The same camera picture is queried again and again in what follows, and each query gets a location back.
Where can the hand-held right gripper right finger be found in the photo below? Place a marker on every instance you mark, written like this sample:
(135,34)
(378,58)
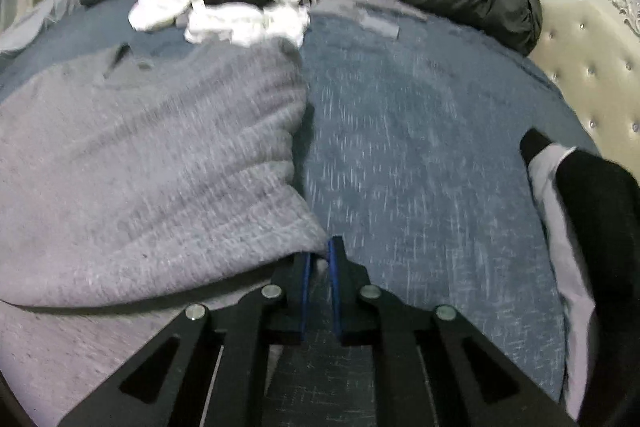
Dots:
(334,287)

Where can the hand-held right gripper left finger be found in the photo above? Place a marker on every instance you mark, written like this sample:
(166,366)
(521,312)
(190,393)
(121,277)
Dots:
(305,287)

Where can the grey knit sweater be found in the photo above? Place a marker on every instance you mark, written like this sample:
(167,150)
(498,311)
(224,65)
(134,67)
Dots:
(150,167)

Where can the blue heathered bed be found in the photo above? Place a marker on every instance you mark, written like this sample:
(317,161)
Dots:
(425,157)

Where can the grey crumpled garment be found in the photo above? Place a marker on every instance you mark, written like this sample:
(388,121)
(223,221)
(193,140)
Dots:
(380,24)

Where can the black and white folded garment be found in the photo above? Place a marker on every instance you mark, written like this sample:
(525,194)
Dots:
(600,217)

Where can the cream tufted headboard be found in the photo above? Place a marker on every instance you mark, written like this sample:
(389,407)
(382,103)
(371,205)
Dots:
(590,57)

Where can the light grey cloth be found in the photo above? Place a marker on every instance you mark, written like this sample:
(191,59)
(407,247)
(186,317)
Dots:
(35,17)

